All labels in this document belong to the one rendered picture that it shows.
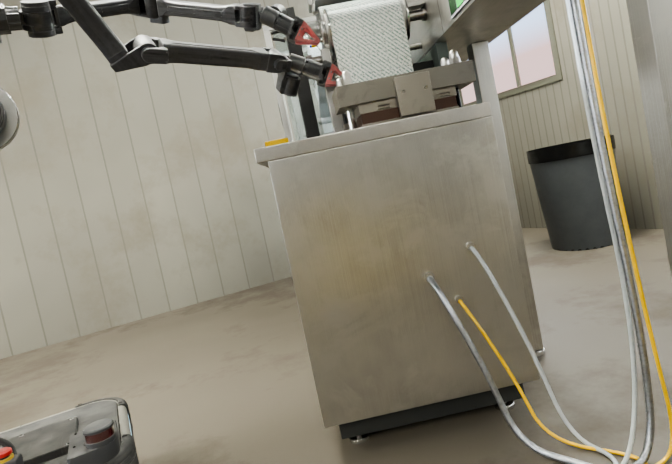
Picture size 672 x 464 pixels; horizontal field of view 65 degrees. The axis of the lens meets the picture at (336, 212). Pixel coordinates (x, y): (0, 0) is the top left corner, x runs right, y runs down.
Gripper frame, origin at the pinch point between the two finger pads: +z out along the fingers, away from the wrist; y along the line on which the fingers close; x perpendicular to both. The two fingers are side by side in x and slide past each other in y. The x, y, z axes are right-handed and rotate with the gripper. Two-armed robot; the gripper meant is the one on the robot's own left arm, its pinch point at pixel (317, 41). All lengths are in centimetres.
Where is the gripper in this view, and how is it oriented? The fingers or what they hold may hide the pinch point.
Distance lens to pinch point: 181.5
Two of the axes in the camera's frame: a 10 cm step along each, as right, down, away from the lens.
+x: 4.5, -9.0, -0.2
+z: 8.9, 4.4, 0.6
